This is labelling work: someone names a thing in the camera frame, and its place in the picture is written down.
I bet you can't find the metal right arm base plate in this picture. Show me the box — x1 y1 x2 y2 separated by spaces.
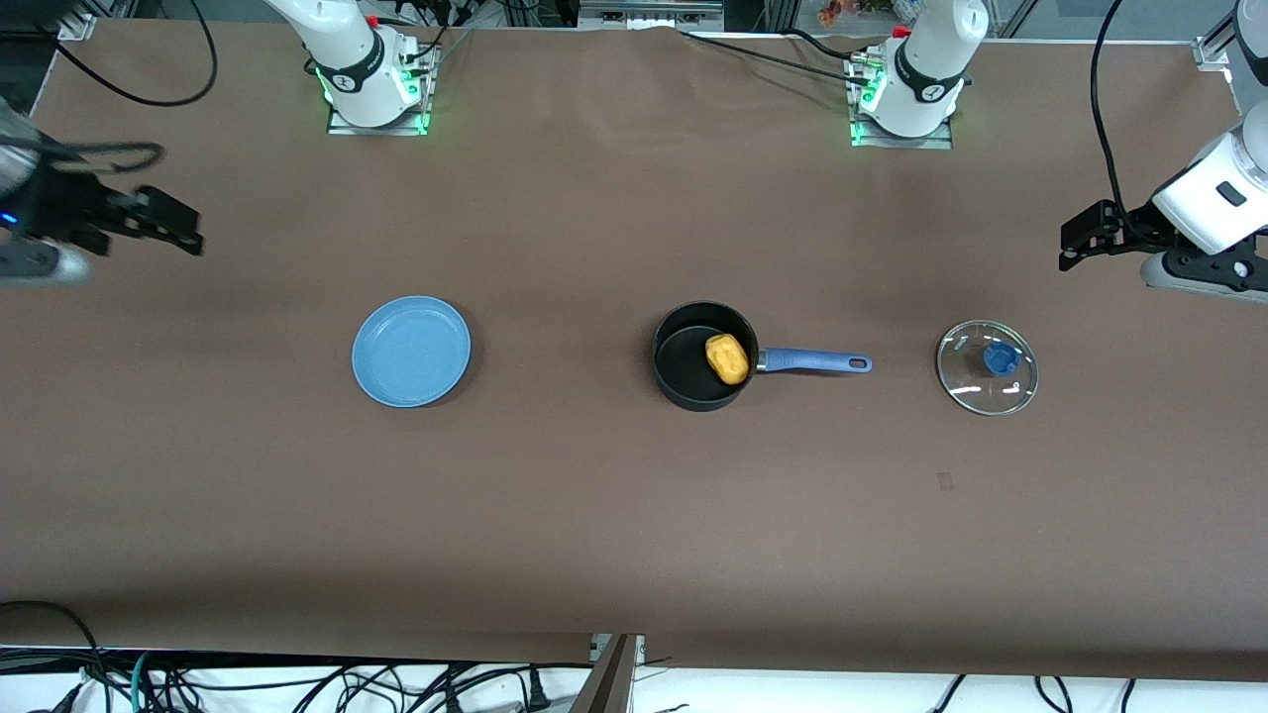
327 45 437 137

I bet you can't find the black pot blue handle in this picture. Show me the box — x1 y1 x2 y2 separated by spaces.
651 301 875 412

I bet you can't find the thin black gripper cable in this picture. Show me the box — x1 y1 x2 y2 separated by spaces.
30 142 165 176

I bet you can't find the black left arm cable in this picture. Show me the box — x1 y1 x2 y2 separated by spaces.
1090 0 1135 224

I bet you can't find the short black base cable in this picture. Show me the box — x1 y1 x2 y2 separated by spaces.
783 28 873 60

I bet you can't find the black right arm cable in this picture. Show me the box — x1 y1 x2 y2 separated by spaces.
54 0 219 108

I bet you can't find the black looped cable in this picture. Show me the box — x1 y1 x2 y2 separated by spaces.
0 600 105 694

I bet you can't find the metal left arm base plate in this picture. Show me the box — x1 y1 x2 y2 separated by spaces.
849 54 954 150

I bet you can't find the aluminium frame rail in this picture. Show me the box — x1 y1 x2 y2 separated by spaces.
578 0 726 31

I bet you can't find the aluminium profile bar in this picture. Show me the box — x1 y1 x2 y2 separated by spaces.
570 634 645 713

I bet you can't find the brown table cover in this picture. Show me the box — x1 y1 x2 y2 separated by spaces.
0 18 1268 684

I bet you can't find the yellow potato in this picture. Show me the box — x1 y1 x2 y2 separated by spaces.
704 334 751 387

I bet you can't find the glass lid blue knob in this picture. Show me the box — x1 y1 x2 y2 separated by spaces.
936 319 1039 417

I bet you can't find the blue plate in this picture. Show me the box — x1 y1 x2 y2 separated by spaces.
352 295 474 409

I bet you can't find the long black base cable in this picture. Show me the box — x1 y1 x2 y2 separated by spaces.
679 28 868 80

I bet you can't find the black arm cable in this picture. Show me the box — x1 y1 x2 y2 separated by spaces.
54 0 219 108
1090 0 1135 224

